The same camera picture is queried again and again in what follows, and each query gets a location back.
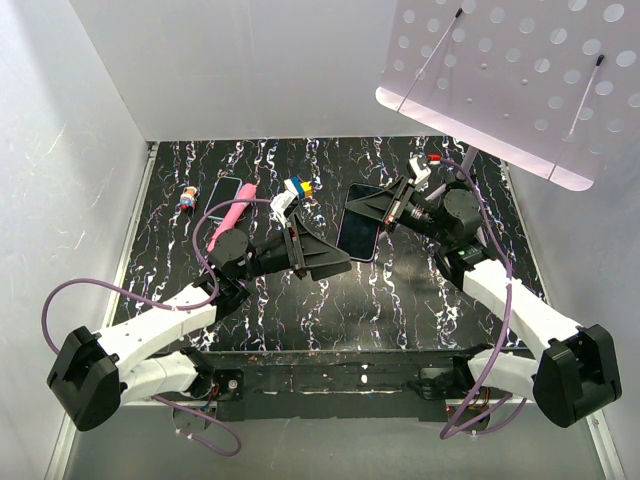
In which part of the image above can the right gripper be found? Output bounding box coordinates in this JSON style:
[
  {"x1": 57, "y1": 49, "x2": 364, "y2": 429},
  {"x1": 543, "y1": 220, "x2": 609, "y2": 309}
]
[{"x1": 344, "y1": 176, "x2": 451, "y2": 246}]

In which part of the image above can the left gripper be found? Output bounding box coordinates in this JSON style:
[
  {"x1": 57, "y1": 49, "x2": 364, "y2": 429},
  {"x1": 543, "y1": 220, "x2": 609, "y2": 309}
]
[{"x1": 235, "y1": 213, "x2": 351, "y2": 282}]

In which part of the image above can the black phone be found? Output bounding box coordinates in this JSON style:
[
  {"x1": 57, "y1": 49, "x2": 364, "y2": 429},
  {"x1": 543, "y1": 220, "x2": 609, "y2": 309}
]
[{"x1": 336, "y1": 183, "x2": 382, "y2": 263}]

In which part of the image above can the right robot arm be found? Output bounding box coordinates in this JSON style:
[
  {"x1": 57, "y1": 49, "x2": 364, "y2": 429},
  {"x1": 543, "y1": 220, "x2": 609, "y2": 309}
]
[{"x1": 345, "y1": 178, "x2": 622, "y2": 428}]

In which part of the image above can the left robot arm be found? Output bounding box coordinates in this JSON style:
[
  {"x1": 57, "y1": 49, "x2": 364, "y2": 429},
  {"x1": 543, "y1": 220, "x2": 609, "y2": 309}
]
[{"x1": 47, "y1": 214, "x2": 351, "y2": 431}]

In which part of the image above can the phone in blue case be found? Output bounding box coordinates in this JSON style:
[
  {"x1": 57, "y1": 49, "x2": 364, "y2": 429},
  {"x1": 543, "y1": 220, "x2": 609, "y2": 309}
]
[{"x1": 205, "y1": 176, "x2": 243, "y2": 222}]

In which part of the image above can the coloured building block stack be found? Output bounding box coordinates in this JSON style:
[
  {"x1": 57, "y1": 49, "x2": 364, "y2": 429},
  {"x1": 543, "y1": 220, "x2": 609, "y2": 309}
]
[{"x1": 285, "y1": 176, "x2": 313, "y2": 200}]

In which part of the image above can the pink marker pen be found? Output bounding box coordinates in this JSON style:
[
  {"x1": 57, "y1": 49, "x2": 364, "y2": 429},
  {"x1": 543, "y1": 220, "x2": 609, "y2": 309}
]
[{"x1": 207, "y1": 184, "x2": 257, "y2": 252}]

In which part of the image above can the lilac tripod stand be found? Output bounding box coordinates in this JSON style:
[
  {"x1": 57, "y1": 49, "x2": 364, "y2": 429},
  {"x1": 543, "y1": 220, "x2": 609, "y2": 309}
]
[{"x1": 424, "y1": 144, "x2": 494, "y2": 251}]

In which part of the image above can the small toy figurine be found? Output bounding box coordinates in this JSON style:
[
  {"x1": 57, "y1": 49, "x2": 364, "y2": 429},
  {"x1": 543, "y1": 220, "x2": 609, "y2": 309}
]
[{"x1": 180, "y1": 186, "x2": 198, "y2": 211}]

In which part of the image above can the perforated lilac board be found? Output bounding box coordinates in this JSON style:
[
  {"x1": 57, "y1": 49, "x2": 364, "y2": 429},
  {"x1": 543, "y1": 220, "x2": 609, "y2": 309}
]
[{"x1": 375, "y1": 1, "x2": 639, "y2": 191}]

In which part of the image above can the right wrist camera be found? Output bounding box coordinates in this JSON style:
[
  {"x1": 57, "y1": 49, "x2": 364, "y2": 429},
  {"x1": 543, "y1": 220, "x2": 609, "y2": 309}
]
[{"x1": 408, "y1": 154, "x2": 442, "y2": 191}]

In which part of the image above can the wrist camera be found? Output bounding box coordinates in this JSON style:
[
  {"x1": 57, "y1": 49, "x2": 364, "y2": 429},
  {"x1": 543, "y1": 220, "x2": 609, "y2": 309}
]
[
  {"x1": 270, "y1": 191, "x2": 297, "y2": 225},
  {"x1": 408, "y1": 154, "x2": 442, "y2": 191}
]

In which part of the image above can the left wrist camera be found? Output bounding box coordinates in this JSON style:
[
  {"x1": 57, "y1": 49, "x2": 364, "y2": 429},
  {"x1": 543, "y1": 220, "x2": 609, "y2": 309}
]
[{"x1": 270, "y1": 191, "x2": 297, "y2": 225}]

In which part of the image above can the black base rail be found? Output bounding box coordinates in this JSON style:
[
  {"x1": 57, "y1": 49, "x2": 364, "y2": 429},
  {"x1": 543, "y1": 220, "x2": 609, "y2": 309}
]
[{"x1": 200, "y1": 350, "x2": 461, "y2": 423}]

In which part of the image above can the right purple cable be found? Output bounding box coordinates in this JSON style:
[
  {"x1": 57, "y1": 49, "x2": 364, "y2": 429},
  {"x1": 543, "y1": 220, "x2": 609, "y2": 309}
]
[{"x1": 438, "y1": 157, "x2": 529, "y2": 440}]

